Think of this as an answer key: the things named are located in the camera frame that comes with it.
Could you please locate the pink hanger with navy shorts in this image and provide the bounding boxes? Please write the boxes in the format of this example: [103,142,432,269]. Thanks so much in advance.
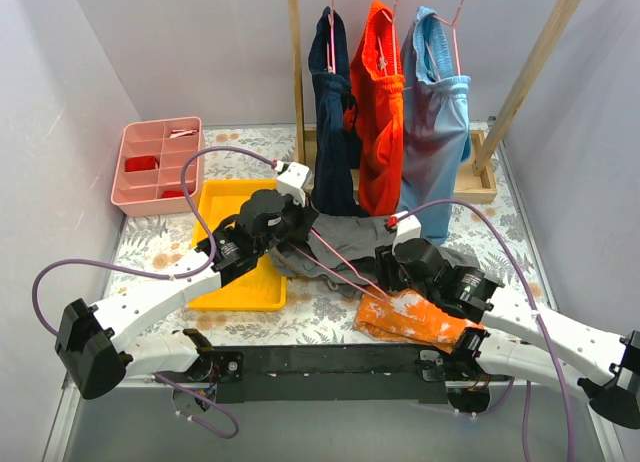
[327,0,336,74]

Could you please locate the pink hanger with red shorts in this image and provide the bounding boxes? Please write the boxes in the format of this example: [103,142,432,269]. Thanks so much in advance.
[376,0,402,98]

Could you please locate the red folded cloth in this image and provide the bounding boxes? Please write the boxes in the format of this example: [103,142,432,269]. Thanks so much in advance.
[124,155,159,173]

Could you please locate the white red cloth back compartment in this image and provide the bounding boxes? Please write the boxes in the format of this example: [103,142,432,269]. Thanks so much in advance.
[169,129,199,139]

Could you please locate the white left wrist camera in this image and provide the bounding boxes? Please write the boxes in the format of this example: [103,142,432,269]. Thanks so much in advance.
[274,160,312,207]

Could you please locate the wooden clothes rack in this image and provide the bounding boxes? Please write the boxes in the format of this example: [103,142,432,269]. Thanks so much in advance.
[287,0,582,204]

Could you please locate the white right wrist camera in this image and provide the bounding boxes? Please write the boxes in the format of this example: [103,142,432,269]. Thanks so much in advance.
[386,211,421,252]

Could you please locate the floral table mat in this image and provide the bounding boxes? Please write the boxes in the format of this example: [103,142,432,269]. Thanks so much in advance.
[114,125,553,345]

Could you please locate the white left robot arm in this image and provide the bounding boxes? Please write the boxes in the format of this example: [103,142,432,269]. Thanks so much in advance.
[55,189,318,400]

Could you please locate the grey shorts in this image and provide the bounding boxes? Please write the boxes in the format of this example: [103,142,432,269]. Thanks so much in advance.
[272,212,481,299]

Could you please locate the pink divided organizer box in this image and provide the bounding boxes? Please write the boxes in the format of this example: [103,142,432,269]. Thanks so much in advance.
[111,116,204,217]

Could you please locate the light blue shorts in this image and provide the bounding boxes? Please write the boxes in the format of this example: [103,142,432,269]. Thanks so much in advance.
[397,6,471,212]

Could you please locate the red cloth front compartment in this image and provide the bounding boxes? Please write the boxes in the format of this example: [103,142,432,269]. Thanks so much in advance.
[161,190,184,199]

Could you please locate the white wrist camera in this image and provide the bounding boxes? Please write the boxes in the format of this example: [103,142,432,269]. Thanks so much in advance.
[386,211,421,252]
[274,160,312,207]

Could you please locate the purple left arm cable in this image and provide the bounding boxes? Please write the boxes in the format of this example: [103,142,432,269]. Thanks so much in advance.
[31,145,289,439]

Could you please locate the yellow plastic tray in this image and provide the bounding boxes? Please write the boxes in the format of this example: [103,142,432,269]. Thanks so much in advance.
[189,179,287,311]

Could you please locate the orange white folded shorts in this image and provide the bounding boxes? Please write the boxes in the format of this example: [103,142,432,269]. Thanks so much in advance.
[354,290,483,354]

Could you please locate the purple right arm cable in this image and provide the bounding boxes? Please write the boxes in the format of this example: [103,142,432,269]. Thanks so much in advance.
[399,199,579,462]

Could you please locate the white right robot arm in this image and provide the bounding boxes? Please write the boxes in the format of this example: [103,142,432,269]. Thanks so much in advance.
[375,238,639,429]

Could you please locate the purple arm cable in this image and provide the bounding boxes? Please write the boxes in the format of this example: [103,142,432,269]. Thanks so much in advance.
[31,145,289,439]
[399,199,579,462]

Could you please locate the pink wire hanger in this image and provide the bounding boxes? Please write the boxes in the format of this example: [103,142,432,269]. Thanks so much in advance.
[287,229,389,301]

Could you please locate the navy blue shorts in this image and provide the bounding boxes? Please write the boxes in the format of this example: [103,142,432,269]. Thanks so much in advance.
[308,8,367,217]

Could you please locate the pink hanger with blue shorts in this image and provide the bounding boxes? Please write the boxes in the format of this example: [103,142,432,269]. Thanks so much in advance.
[424,0,465,81]

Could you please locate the red orange shorts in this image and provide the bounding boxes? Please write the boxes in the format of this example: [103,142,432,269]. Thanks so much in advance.
[350,0,405,216]

